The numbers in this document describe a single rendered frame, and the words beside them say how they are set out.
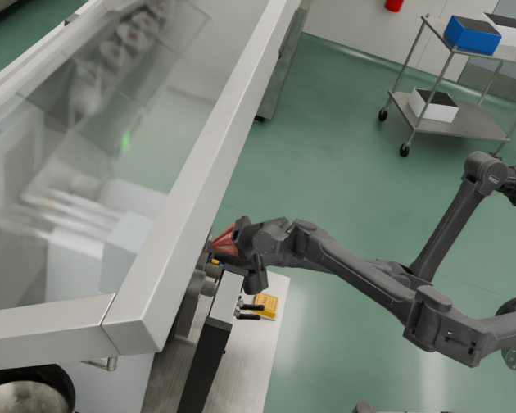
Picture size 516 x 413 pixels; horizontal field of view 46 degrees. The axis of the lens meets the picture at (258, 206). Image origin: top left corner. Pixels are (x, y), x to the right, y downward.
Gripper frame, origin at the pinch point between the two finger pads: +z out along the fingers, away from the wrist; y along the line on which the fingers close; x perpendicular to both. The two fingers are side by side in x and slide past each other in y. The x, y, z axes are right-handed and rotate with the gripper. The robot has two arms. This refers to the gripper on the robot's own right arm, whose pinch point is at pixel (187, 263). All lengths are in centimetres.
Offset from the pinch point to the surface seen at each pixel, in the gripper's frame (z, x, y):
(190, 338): 1.7, -17.7, -11.1
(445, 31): -81, -65, 311
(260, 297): -12.7, -24.4, 10.8
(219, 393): -8.1, -24.7, -24.2
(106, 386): 7.2, 0.3, -41.3
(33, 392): -10, 37, -72
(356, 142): -11, -129, 285
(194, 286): -19.0, 21.4, -33.6
